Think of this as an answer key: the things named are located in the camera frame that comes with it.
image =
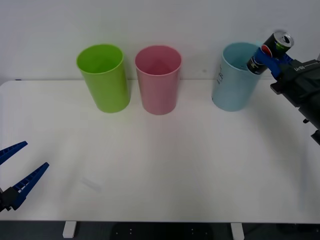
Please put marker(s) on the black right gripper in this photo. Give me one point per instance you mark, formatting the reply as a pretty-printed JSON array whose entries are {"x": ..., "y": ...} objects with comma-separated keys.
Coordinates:
[{"x": 302, "y": 80}]

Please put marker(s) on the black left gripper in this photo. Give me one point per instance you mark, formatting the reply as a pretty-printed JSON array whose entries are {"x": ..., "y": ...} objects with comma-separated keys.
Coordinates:
[{"x": 2, "y": 201}]

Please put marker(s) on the black drink can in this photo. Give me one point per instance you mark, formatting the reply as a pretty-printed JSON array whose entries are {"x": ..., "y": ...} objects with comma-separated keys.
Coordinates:
[{"x": 273, "y": 45}]

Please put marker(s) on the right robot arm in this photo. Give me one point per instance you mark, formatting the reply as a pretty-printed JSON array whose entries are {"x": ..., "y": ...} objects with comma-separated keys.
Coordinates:
[{"x": 312, "y": 111}]

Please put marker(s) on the pale blue plastic bin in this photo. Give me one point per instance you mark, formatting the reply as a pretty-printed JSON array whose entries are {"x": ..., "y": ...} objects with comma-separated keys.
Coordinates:
[{"x": 232, "y": 92}]

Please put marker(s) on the white table leg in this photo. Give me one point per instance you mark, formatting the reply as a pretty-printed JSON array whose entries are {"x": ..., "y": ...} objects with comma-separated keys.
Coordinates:
[
  {"x": 237, "y": 231},
  {"x": 69, "y": 229}
]

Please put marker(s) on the yellow-green plastic bin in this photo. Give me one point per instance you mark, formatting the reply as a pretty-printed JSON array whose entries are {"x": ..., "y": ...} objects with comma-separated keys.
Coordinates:
[{"x": 107, "y": 92}]

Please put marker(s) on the pink plastic bin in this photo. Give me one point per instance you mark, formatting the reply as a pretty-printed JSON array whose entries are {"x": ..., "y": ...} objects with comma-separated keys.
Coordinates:
[{"x": 158, "y": 95}]

